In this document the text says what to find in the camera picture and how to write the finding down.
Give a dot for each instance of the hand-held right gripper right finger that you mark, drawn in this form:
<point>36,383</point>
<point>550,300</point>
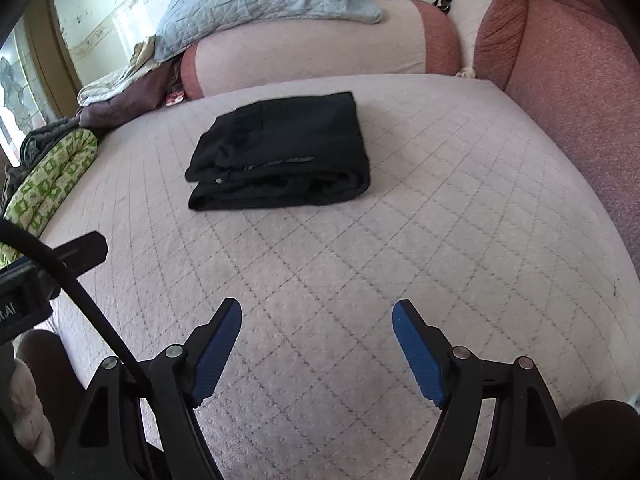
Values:
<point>419,355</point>

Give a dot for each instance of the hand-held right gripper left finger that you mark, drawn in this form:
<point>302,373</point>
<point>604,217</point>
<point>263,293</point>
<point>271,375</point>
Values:
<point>220,350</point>

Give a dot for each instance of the pink quilted bed cover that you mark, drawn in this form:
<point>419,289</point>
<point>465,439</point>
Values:
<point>350,270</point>

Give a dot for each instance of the small red white packet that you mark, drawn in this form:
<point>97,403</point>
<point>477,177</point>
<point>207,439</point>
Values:
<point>175,97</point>

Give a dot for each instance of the green patterned blanket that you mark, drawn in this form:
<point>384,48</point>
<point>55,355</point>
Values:
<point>50,175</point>

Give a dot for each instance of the patterned glass window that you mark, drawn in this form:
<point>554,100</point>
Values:
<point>15,90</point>

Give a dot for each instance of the red back cushion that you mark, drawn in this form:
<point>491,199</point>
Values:
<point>575,85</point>

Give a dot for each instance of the pale pink cushion red trim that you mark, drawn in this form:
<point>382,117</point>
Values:
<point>470,15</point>

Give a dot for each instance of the black pants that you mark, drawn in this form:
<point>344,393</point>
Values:
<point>290,150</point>

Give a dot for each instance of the grey folded cloth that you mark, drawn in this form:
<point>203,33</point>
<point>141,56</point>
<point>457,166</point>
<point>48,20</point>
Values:
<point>42,137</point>

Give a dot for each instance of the person's dark brown clothing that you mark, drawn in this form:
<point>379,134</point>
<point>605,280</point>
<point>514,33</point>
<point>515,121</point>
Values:
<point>605,440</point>
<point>55,360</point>

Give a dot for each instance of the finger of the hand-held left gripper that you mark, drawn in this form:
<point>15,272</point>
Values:
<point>82,255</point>

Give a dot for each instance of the white tassel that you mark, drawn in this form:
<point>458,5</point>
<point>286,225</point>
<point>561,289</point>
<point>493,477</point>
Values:
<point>465,72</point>

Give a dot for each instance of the pale folded quilt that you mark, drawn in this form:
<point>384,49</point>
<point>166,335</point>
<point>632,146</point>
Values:
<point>115,85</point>

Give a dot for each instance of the person's left hand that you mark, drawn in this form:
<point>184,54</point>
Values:
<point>25,400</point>

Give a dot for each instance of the pink bolster with red ends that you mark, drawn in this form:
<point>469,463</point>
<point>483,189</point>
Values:
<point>325,45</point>

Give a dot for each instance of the purple-brown blanket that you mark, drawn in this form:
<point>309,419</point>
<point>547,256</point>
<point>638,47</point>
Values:
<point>135,100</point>

